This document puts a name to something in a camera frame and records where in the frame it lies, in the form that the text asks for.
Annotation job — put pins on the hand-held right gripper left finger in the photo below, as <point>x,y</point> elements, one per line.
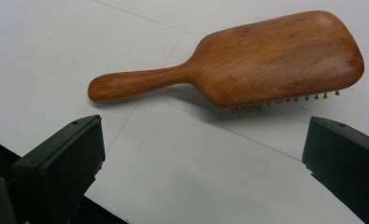
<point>60,161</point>

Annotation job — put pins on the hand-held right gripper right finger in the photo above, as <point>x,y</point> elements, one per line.
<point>347,165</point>

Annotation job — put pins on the wooden paddle hairbrush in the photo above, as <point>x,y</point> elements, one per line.
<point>266,62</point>

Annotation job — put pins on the white paper table cover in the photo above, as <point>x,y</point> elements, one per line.
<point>179,174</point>

